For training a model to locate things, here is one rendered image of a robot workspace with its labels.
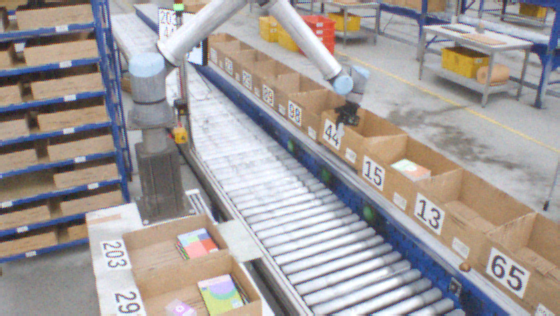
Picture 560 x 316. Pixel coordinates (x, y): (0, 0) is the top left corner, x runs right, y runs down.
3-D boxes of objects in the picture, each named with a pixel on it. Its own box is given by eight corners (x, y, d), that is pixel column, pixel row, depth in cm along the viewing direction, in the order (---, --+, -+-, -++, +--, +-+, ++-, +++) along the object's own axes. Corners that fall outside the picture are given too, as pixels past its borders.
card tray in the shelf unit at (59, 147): (50, 161, 267) (46, 146, 263) (49, 142, 292) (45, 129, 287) (114, 148, 283) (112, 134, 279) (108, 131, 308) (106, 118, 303)
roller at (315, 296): (296, 305, 171) (297, 295, 168) (405, 265, 190) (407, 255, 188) (303, 313, 167) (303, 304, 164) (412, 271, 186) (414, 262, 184)
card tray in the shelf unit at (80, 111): (40, 131, 259) (36, 115, 254) (44, 114, 284) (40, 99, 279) (107, 120, 272) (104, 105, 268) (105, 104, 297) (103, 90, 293)
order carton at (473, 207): (407, 217, 191) (413, 182, 183) (457, 200, 202) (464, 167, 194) (474, 270, 159) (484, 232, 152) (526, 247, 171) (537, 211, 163)
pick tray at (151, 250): (124, 252, 190) (120, 233, 185) (208, 230, 205) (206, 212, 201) (138, 295, 167) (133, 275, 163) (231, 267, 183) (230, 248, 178)
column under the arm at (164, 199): (143, 226, 207) (131, 163, 192) (134, 199, 228) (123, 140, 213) (196, 214, 217) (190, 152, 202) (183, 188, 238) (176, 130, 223)
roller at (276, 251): (262, 256, 197) (262, 247, 194) (363, 225, 217) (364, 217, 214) (267, 263, 193) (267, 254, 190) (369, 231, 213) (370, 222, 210)
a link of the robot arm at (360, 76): (348, 63, 222) (367, 67, 223) (342, 87, 226) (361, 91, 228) (354, 66, 213) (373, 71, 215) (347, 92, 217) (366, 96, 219)
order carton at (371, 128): (317, 139, 252) (321, 110, 245) (361, 136, 265) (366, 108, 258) (357, 170, 221) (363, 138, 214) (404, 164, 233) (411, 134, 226)
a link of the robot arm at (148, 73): (128, 102, 189) (124, 62, 180) (136, 89, 204) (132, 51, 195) (164, 101, 190) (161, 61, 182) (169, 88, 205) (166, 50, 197)
